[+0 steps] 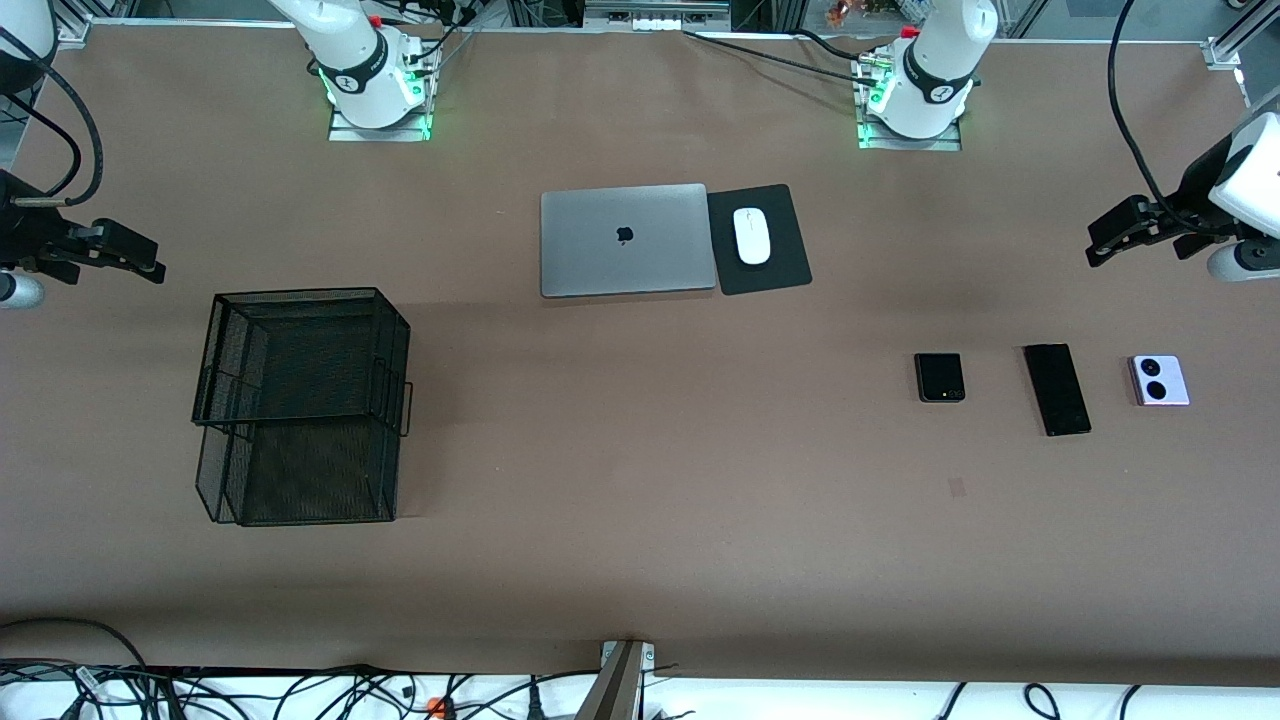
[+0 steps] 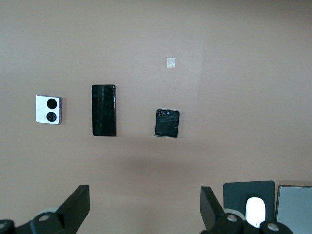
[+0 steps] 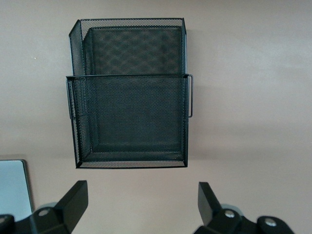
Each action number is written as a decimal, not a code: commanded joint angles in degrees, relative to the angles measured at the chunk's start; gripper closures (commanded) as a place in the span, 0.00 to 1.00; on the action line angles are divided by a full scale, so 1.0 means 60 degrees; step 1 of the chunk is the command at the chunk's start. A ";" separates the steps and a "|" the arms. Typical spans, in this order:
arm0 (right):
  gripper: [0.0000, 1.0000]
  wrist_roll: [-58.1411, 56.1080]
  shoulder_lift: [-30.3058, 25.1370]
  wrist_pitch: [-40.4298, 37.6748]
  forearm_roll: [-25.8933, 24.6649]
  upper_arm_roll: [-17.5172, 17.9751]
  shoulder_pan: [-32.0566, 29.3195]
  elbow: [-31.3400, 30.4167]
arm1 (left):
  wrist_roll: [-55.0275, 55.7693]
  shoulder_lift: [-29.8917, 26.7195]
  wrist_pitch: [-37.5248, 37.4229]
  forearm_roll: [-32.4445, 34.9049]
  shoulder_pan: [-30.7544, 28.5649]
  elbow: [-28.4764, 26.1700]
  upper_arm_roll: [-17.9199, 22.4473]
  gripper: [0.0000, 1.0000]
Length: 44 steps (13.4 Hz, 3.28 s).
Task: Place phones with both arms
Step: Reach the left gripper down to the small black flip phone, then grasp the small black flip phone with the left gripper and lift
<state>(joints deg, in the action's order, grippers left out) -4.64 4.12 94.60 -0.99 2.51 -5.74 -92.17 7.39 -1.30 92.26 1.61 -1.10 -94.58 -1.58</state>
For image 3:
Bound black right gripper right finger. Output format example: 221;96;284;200
197;181;297;234

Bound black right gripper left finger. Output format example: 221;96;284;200
0;179;89;234

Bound silver closed laptop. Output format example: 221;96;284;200
0;159;34;216

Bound black mesh two-tier organizer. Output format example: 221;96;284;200
64;16;195;170

